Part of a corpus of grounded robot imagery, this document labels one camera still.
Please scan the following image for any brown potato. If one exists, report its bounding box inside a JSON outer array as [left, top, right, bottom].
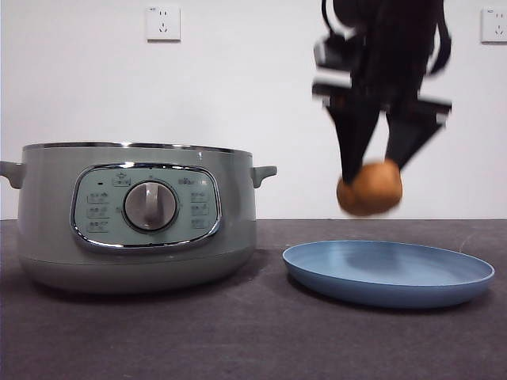
[[335, 158, 404, 218]]

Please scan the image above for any blue round plate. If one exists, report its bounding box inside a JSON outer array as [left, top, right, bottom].
[[281, 239, 496, 310]]

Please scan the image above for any grey-green electric steamer pot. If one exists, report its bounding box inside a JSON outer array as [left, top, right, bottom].
[[0, 141, 278, 295]]

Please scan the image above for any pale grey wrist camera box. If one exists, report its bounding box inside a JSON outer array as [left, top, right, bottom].
[[312, 34, 358, 100]]

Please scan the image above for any white wall socket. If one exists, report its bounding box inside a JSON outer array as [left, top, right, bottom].
[[145, 6, 182, 43], [480, 7, 507, 44]]

